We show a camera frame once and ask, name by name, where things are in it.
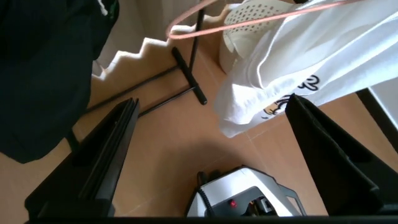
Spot black shorts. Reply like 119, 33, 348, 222
0, 0, 121, 165

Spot pink clothes hanger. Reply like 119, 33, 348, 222
165, 0, 363, 41

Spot black clothes rack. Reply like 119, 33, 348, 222
66, 7, 208, 154

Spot white garment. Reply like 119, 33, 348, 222
213, 0, 398, 139

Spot beige curtain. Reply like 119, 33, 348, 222
92, 0, 239, 77

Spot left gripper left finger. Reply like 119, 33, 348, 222
24, 97, 141, 218

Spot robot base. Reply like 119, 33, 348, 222
185, 165, 307, 218

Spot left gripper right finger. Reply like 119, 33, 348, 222
285, 93, 398, 217

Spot white laundry basket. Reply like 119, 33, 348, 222
218, 0, 300, 75

